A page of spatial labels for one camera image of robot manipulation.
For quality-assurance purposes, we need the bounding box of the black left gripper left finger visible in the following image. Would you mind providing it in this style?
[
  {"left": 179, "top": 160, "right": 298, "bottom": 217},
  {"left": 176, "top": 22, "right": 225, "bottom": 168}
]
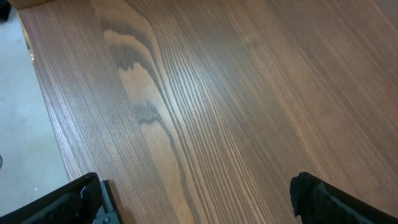
[{"left": 1, "top": 172, "right": 121, "bottom": 224}]

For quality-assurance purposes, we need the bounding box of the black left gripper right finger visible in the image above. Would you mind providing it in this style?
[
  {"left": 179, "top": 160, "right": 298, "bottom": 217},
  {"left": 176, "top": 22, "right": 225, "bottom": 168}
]
[{"left": 289, "top": 172, "right": 397, "bottom": 224}]

